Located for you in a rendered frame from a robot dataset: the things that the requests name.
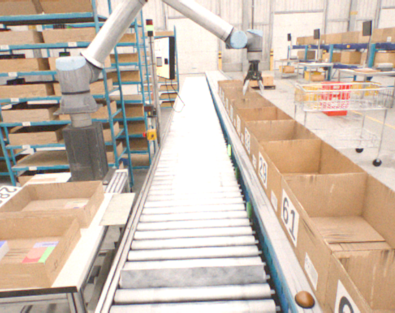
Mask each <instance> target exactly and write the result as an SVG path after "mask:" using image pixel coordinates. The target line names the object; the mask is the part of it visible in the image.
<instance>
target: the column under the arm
mask: <svg viewBox="0 0 395 313"><path fill-rule="evenodd" d="M62 134H63V140H64V144H65V149H66V155H67V159H68V165H69V168H70V174H71V176H70V177H69V178H68V180H67V181H66V182H72V181H99V180H101V181H102V185H109V183H110V181H111V179H112V177H113V175H114V173H115V171H116V169H117V166H113V167H109V166H108V158H107V154H106V146H105V141H104V133H103V129H102V122H101V121H92V124H91V125H88V126H85V127H72V123H71V124H69V125H68V126H66V127H65V128H64V129H62Z"/></svg>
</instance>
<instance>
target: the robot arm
mask: <svg viewBox="0 0 395 313"><path fill-rule="evenodd" d="M161 1H163V2H164V3H165V4H167V5H169V6H170V7H171V8H174V9H175V10H176V11H178V12H180V13H181V14H183V15H184V16H186V17H187V18H189V19H190V20H192V21H193V22H195V23H197V24H198V25H200V26H201V27H203V28H204V29H206V30H208V31H209V32H210V33H212V34H214V35H215V36H217V37H218V38H220V39H221V40H223V41H224V42H225V49H236V50H239V49H241V48H246V50H247V51H246V59H247V60H248V62H249V63H252V64H251V65H250V66H249V68H248V71H247V75H246V76H245V77H244V81H243V95H245V92H246V90H247V87H248V85H249V84H250V82H249V81H257V84H258V85H259V88H260V91H261V94H263V78H262V76H261V71H260V70H258V63H260V59H262V55H263V53H262V43H263V32H262V30H259V29H247V32H243V31H239V30H238V29H237V28H235V27H233V26H232V25H230V24H228V23H227V22H225V21H224V20H222V19H221V18H219V17H218V16H216V15H215V14H213V13H212V12H210V11H209V10H207V9H206V8H204V7H203V6H201V5H200V4H198V3H197V2H195V1H193V0H161ZM147 2H148V0H121V1H120V2H119V4H118V5H117V6H116V8H115V10H114V11H113V12H112V13H111V15H110V17H109V18H108V19H107V21H106V22H105V24H104V25H103V27H102V28H101V30H100V31H99V32H98V34H97V35H96V37H95V38H94V40H93V41H92V43H91V44H90V45H89V47H88V48H87V49H86V50H82V51H81V52H80V53H79V54H78V56H68V57H60V58H57V59H56V60H55V64H56V69H57V75H58V78H59V85H60V88H61V94H62V97H61V104H60V109H61V111H64V112H76V111H83V110H90V109H93V108H95V107H96V102H95V100H94V98H93V96H92V94H91V90H90V86H89V84H91V83H94V82H95V81H97V79H98V77H99V75H100V72H101V71H102V69H103V68H104V64H103V62H104V61H105V59H106V57H107V56H108V55H109V54H110V52H111V51H112V49H113V48H114V47H115V45H116V44H117V43H118V41H119V40H120V38H121V37H122V36H123V34H124V33H125V31H126V30H127V29H128V27H129V26H130V24H131V23H132V22H133V20H134V19H135V17H136V16H137V15H138V13H139V12H140V10H141V9H142V8H143V6H144V5H145V4H146V3H147ZM248 79H249V80H248Z"/></svg>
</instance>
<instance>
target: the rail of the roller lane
mask: <svg viewBox="0 0 395 313"><path fill-rule="evenodd" d="M185 79H186V78H184V80H183V82H182V84H181V88H180V89H179V92H178V95H179V96H180V94H181V91H182V88H183V85H184V81H185ZM178 95H177V98H176V100H175V103H174V105H173V108H174V109H173V108H172V111H171V113H170V115H169V119H168V121H167V124H166V127H165V129H164V132H163V134H162V139H163V146H159V147H160V148H159V147H157V150H156V153H155V155H154V158H153V161H152V163H151V166H150V169H149V171H148V173H147V176H146V178H145V182H144V184H143V186H142V189H141V192H140V194H139V197H138V200H137V202H136V205H135V208H134V210H133V213H132V216H131V217H130V221H129V223H128V226H127V228H126V231H125V233H124V236H123V239H122V241H121V244H120V247H119V249H118V252H117V255H116V257H115V260H114V263H113V266H112V268H111V271H110V273H109V275H108V279H107V281H106V283H105V286H104V289H103V291H102V294H101V296H100V299H99V302H98V304H97V307H96V310H95V313H109V312H110V308H111V307H112V306H113V305H115V300H113V299H114V296H115V292H116V291H117V290H118V289H120V285H119V281H120V278H121V274H120V269H123V268H124V265H125V263H126V262H128V259H127V256H128V253H129V251H130V250H132V249H131V248H130V247H131V245H132V241H133V240H135V239H134V236H135V232H136V231H137V229H136V228H137V226H138V223H139V220H140V216H141V215H142V211H143V208H144V205H145V202H146V199H147V195H148V193H149V189H150V187H151V183H152V180H153V177H154V174H155V170H156V167H157V165H158V161H159V159H160V155H161V153H162V149H163V148H164V143H165V140H166V136H167V134H168V130H169V128H170V124H171V121H172V119H173V115H174V113H175V109H176V106H177V103H178V100H179V96H178Z"/></svg>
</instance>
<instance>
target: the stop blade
mask: <svg viewBox="0 0 395 313"><path fill-rule="evenodd" d="M120 274H121V282H122V286H123V289H134V288H166V287H183V286H215V285H232V284H262V283H263V263H245V264H229V265H197V266H180V267H148V268H131V269H120Z"/></svg>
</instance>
